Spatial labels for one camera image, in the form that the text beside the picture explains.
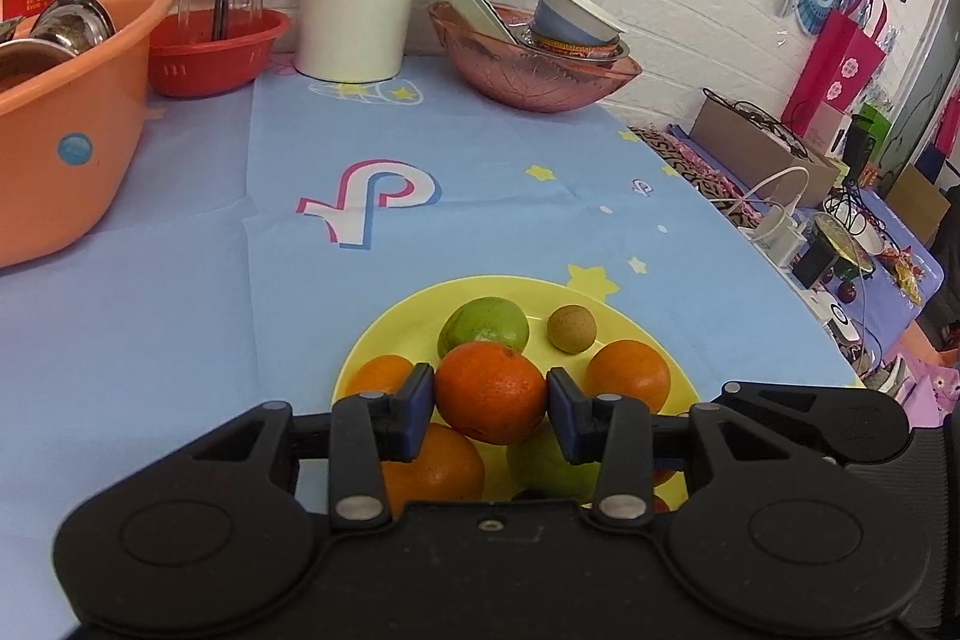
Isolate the small brown fruit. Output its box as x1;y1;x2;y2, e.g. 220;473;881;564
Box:
547;305;598;354

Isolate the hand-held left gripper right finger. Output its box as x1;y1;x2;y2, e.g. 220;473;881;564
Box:
546;367;830;522

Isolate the blue printed tablecloth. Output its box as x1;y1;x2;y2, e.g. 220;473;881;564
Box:
0;51;865;635

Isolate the steel bowl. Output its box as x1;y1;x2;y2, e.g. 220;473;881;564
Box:
28;0;116;58

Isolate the round green fruit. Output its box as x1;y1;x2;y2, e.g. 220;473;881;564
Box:
505;419;602;504

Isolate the oval green fruit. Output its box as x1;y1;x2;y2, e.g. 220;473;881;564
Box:
438;297;530;356

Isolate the orange plastic basket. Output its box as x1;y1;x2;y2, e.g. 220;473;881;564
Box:
0;0;176;270

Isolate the patterned rim bowl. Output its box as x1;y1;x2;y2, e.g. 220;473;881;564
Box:
527;29;629;65

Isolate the red plastic basket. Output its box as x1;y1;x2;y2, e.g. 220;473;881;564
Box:
147;6;292;99

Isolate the dark mesh fabric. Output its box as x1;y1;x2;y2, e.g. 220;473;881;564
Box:
844;406;960;640

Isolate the pink glass bowl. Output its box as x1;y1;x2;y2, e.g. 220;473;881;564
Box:
428;0;644;114

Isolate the patterned pink cloth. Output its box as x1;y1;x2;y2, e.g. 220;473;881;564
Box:
628;122;760;223

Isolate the cardboard box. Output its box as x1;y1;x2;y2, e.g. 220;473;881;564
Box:
688;89;842;209

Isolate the pink gift bag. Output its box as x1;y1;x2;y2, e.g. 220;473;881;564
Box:
784;0;888;140

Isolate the blue white bowl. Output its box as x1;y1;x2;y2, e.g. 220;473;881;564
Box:
532;0;622;45

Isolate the yellow plastic plate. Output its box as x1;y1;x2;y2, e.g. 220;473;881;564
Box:
331;276;702;513

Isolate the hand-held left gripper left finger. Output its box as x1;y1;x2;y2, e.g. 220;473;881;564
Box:
169;362;437;531

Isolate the dark orange tangerine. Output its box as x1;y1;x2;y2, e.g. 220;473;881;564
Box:
435;342;549;446

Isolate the white charger with cable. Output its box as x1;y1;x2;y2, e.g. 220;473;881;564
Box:
739;164;812;268

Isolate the large orange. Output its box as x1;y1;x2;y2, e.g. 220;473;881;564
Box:
381;424;487;513

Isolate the yellow-orange mandarin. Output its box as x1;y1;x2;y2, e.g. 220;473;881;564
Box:
346;355;416;397

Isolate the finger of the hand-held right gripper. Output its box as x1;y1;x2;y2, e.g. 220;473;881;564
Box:
711;380;842;422

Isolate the medium orange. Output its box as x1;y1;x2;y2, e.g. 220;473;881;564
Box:
585;340;671;416

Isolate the pale green plate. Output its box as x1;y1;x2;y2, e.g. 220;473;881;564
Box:
430;0;523;46

